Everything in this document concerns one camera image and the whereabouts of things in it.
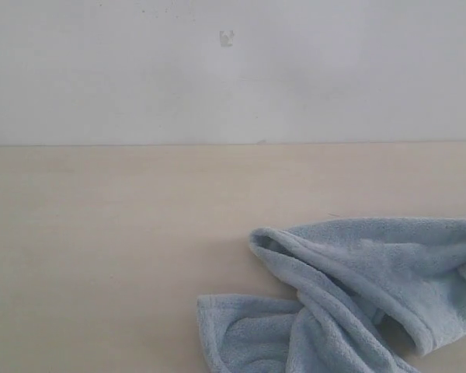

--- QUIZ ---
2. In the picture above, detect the light blue fluffy towel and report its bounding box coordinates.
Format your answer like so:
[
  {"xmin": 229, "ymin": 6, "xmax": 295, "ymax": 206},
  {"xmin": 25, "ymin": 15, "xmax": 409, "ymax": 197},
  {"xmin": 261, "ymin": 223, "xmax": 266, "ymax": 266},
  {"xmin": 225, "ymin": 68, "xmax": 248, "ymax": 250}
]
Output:
[{"xmin": 197, "ymin": 218, "xmax": 466, "ymax": 372}]

